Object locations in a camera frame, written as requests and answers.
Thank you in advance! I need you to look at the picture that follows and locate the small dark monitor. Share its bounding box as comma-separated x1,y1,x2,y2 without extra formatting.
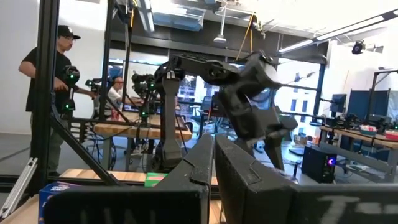
328,93,348,113

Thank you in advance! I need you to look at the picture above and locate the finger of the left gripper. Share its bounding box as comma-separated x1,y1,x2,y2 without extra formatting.
235,138,261,154
264,132,286,171

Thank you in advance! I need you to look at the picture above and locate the black background rig frame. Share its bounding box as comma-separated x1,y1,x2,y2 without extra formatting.
98,0,133,124

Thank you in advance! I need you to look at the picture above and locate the black computer tower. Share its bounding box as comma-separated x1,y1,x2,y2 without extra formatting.
300,144,339,184

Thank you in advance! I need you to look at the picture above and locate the long ceiling light bar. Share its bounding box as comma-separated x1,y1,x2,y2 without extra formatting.
277,8,398,54

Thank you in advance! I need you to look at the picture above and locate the black ceiling spotlight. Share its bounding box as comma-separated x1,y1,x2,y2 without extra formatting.
351,39,367,55

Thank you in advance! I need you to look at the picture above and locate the background wooden table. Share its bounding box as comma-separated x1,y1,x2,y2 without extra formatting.
93,111,193,141
318,124,398,184

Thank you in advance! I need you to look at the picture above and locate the black aluminium rig frame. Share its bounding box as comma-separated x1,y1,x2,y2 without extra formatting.
0,0,218,200

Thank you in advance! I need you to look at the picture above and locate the silver aluminium extrusion bar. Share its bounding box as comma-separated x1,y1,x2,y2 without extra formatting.
0,157,39,220

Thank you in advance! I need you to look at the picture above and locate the blue partition panel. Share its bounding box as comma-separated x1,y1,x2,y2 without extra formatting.
346,89,392,123

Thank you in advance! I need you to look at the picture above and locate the person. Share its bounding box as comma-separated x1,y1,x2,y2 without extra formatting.
104,76,146,121
17,24,82,177

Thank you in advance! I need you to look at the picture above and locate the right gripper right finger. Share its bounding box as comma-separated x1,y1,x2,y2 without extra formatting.
214,133,398,224

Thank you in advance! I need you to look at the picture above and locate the green Apple Jacks cereal box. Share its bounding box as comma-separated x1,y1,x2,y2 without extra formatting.
144,172,169,188

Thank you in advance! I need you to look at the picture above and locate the blue Frosted Flakes cereal box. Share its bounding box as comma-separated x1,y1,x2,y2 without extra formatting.
38,181,82,224

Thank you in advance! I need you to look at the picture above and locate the white pendant lamp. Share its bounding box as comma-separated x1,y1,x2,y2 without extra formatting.
213,6,228,44

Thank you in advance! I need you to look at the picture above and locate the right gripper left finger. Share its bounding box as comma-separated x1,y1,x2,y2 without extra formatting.
43,133,215,224

